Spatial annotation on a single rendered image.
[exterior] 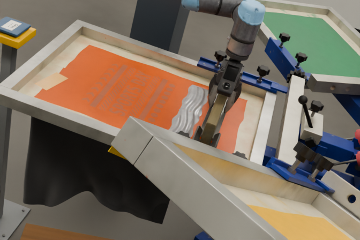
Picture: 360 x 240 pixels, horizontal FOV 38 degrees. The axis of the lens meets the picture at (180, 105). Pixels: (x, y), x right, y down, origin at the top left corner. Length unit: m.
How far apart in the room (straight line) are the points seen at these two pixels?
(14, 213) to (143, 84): 1.06
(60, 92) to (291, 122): 0.72
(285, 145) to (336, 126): 2.41
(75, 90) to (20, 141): 1.32
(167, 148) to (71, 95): 1.14
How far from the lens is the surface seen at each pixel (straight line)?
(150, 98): 1.72
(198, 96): 1.79
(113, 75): 1.79
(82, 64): 1.82
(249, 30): 1.53
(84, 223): 2.57
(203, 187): 0.50
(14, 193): 2.67
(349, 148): 1.68
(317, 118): 1.68
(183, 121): 1.64
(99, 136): 1.48
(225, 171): 0.73
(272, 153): 1.72
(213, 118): 1.52
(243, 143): 1.65
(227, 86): 1.53
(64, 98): 1.64
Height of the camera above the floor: 1.88
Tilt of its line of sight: 32 degrees down
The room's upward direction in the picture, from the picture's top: 17 degrees clockwise
